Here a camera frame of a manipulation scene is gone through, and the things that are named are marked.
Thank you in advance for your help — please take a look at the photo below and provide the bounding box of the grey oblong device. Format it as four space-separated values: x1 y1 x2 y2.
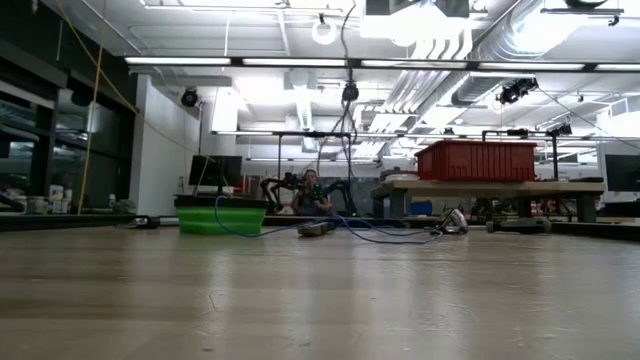
297 220 337 238

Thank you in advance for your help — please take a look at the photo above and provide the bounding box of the black ceiling track fixture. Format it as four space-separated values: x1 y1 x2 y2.
539 0 626 27

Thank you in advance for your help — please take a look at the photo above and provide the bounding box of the red plastic crate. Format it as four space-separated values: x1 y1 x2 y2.
414 140 538 182

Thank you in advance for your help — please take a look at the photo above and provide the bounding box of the round white ceiling lamp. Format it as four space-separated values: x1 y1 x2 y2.
310 13 339 47

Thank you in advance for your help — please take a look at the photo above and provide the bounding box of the person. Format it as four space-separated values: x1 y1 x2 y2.
291 168 333 217

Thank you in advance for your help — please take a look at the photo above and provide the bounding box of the black computer monitor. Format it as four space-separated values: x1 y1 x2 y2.
188 154 244 196
603 153 640 194

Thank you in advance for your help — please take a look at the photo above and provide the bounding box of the yellow hanging cable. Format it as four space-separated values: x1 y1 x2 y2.
55 0 201 157
76 0 107 216

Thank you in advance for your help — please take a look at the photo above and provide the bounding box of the black desk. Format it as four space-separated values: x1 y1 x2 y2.
173 193 275 216

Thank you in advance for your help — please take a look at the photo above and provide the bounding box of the silver and black device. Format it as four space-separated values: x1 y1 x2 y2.
439 208 470 235

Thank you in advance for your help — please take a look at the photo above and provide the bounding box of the silver ventilation duct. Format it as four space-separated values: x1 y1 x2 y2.
452 0 586 107

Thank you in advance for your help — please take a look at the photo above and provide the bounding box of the dark grey bar object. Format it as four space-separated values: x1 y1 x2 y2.
485 216 553 235

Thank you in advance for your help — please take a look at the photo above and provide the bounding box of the black station frame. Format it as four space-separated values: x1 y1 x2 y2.
272 130 354 216
481 123 574 181

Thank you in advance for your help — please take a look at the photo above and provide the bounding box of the long ceiling light strip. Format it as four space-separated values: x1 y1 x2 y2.
124 56 640 72

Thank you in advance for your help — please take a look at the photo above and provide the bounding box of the grey flat stack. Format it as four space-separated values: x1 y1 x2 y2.
379 168 419 182

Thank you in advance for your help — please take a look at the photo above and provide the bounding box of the green plastic bin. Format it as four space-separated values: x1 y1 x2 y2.
176 207 267 236

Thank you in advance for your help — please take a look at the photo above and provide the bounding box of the silver rod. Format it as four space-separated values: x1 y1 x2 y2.
133 215 180 230

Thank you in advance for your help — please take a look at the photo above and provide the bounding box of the wooden workbench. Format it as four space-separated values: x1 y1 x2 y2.
372 177 610 224

